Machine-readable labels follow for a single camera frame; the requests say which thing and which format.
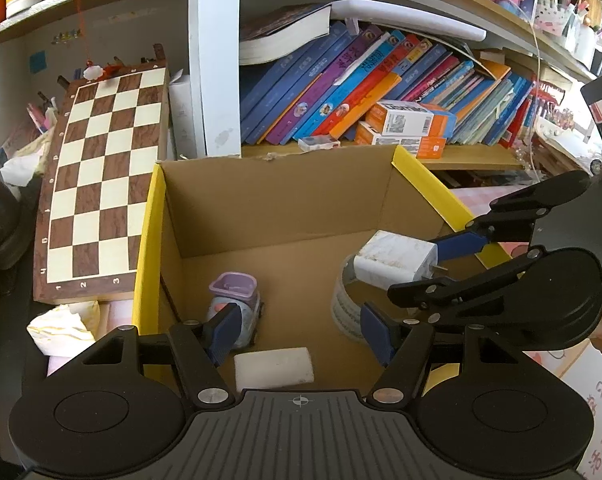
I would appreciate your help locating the yellow cardboard box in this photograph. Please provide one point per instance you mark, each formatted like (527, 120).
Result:
(290, 221)

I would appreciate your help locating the red thick dictionary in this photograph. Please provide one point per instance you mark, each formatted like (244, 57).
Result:
(548, 92)

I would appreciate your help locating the grey purple toy car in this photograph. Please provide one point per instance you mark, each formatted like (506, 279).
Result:
(242, 290)

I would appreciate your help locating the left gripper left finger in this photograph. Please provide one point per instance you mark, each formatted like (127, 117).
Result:
(199, 349)

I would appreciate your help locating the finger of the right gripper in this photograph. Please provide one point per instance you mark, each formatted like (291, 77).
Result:
(441, 292)
(459, 245)

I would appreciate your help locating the pink cartoon desk mat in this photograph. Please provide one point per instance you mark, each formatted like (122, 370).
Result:
(579, 366)

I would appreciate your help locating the white rolled paper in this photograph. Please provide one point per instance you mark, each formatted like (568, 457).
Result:
(402, 16)

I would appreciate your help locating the orange white box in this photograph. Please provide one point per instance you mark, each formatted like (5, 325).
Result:
(422, 147)
(401, 118)

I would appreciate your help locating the wooden bookshelf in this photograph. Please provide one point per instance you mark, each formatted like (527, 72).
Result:
(341, 55)

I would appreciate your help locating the white eraser block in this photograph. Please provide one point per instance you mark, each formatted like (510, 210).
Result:
(273, 369)

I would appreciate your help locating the lower orange white box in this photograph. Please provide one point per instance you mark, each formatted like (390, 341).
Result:
(422, 147)

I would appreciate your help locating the white power adapter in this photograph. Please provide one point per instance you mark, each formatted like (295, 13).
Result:
(388, 258)

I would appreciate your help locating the small red white box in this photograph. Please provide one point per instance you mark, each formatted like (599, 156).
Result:
(316, 143)

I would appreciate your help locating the clear tape roll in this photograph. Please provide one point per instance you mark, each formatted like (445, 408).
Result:
(346, 313)

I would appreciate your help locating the upper orange white box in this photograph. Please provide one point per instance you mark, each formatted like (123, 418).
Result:
(401, 118)

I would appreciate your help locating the brown white chessboard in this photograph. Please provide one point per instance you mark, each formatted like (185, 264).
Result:
(109, 136)

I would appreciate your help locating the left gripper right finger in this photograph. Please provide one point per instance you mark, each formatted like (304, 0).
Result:
(402, 349)

